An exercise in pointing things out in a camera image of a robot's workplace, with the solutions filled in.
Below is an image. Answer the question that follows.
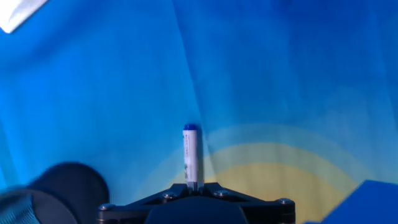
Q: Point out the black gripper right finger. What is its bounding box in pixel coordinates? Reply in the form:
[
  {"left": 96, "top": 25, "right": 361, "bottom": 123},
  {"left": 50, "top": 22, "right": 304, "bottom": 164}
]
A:
[{"left": 198, "top": 182, "right": 296, "bottom": 224}]

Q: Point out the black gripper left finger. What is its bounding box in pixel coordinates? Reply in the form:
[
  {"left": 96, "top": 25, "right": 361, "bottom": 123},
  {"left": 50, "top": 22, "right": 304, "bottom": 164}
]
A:
[{"left": 96, "top": 182, "right": 195, "bottom": 224}]

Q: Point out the white pen with blue cap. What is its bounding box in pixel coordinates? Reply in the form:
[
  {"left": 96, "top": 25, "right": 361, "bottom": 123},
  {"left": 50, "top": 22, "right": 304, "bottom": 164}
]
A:
[{"left": 182, "top": 123, "right": 205, "bottom": 191}]

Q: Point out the dark blue cup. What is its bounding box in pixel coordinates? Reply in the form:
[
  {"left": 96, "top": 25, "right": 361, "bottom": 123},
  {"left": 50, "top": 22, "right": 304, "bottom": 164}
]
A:
[{"left": 0, "top": 161, "right": 110, "bottom": 224}]

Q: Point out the blue mountain print cloth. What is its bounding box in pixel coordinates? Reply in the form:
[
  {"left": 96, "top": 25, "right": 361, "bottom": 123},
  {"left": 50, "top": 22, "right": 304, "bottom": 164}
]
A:
[{"left": 0, "top": 0, "right": 398, "bottom": 224}]

